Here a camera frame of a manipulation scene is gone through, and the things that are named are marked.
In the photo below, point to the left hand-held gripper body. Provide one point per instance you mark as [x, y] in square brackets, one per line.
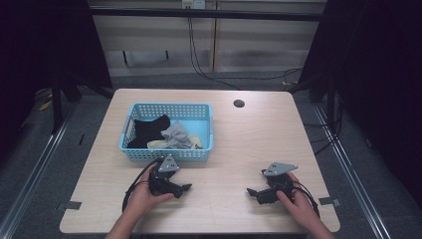
[165, 179]

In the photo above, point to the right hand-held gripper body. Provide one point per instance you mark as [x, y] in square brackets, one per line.
[278, 181]

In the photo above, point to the person's left hand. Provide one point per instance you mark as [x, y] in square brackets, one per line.
[143, 199]

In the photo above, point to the person's right hand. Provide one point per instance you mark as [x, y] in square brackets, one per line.
[298, 204]

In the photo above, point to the pale yellow cloth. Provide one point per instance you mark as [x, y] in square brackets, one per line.
[157, 144]

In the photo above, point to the grey cloth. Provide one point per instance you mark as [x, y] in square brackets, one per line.
[177, 136]

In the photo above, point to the black cloth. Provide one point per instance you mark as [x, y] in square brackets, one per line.
[149, 131]

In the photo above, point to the grey tape strip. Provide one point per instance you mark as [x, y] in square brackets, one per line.
[71, 205]
[329, 201]

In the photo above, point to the blue plastic basket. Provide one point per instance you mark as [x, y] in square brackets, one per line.
[199, 126]

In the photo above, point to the black metal stand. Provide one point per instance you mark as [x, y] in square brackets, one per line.
[56, 106]
[331, 99]

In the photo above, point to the yellow floor tape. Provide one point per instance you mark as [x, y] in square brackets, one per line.
[45, 105]

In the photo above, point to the black curtain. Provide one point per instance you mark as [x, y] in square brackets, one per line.
[36, 49]
[381, 83]

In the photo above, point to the black horizontal bar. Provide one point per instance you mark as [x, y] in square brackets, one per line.
[205, 14]

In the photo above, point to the metal floor rail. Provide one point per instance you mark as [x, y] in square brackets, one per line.
[30, 186]
[356, 186]

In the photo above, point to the white wall socket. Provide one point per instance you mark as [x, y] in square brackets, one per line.
[193, 3]

